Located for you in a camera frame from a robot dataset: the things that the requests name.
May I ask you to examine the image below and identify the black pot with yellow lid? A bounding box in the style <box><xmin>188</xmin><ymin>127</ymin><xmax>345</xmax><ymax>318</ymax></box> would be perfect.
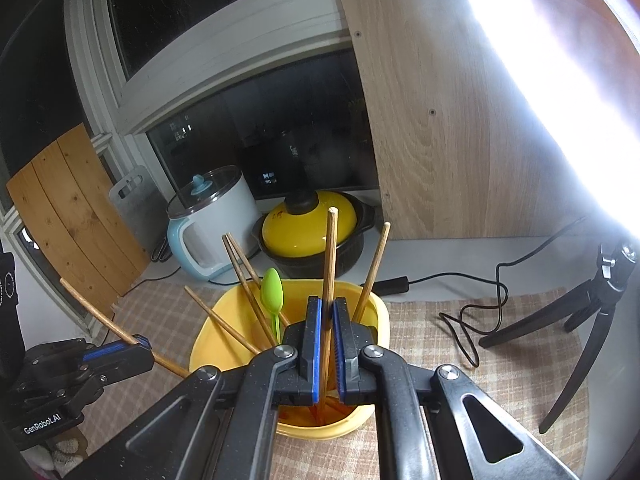
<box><xmin>251</xmin><ymin>190</ymin><xmax>375</xmax><ymax>278</ymax></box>

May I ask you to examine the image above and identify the white electric pot blue handle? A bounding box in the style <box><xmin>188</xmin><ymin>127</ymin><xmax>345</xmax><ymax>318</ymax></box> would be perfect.
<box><xmin>166</xmin><ymin>165</ymin><xmax>261</xmax><ymax>282</ymax></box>

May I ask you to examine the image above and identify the grey plastic cutting board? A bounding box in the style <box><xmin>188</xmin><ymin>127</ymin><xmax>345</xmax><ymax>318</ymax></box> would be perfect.
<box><xmin>109</xmin><ymin>172</ymin><xmax>173</xmax><ymax>261</ymax></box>

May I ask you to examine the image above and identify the pine wooden board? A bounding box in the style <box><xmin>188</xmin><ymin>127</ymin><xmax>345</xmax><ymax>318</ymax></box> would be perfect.
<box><xmin>6</xmin><ymin>123</ymin><xmax>151</xmax><ymax>306</ymax></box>

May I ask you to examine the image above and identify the person's left hand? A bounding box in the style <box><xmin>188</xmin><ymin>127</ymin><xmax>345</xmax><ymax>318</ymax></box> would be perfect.
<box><xmin>50</xmin><ymin>437</ymin><xmax>87</xmax><ymax>478</ymax></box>

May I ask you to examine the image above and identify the yellow plastic container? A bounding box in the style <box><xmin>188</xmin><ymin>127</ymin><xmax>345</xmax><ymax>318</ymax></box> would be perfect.
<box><xmin>189</xmin><ymin>280</ymin><xmax>391</xmax><ymax>442</ymax></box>

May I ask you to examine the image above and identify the white ring light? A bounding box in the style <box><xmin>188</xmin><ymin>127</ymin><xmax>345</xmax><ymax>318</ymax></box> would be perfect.
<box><xmin>450</xmin><ymin>0</ymin><xmax>640</xmax><ymax>241</ymax></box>

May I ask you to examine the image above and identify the green plastic spoon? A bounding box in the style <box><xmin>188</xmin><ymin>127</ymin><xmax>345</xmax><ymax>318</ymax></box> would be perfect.
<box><xmin>261</xmin><ymin>267</ymin><xmax>285</xmax><ymax>346</ymax></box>

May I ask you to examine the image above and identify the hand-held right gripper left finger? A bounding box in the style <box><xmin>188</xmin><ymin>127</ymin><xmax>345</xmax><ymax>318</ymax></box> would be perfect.
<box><xmin>65</xmin><ymin>296</ymin><xmax>322</xmax><ymax>480</ymax></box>

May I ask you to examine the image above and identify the black tripod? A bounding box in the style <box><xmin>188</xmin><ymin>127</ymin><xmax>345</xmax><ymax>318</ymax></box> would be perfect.
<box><xmin>479</xmin><ymin>240</ymin><xmax>640</xmax><ymax>433</ymax></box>

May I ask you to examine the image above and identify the checked tablecloth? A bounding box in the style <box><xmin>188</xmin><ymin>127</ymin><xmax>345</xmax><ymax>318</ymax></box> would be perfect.
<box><xmin>75</xmin><ymin>280</ymin><xmax>591</xmax><ymax>480</ymax></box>

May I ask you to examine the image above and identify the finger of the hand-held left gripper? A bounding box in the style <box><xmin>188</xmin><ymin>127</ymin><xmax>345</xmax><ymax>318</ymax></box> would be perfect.
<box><xmin>80</xmin><ymin>336</ymin><xmax>157</xmax><ymax>387</ymax></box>

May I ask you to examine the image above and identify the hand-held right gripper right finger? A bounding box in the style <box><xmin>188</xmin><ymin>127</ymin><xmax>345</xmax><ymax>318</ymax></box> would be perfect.
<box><xmin>332</xmin><ymin>296</ymin><xmax>581</xmax><ymax>480</ymax></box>

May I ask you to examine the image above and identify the light wood panel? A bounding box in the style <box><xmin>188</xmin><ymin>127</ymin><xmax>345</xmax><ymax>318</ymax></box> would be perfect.
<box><xmin>337</xmin><ymin>0</ymin><xmax>601</xmax><ymax>241</ymax></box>

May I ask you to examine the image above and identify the white window frame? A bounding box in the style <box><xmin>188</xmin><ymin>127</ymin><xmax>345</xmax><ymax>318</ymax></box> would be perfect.
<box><xmin>65</xmin><ymin>0</ymin><xmax>401</xmax><ymax>196</ymax></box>

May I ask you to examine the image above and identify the black power cable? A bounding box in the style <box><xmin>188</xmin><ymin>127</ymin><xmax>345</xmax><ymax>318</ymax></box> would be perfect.
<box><xmin>375</xmin><ymin>215</ymin><xmax>588</xmax><ymax>368</ymax></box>

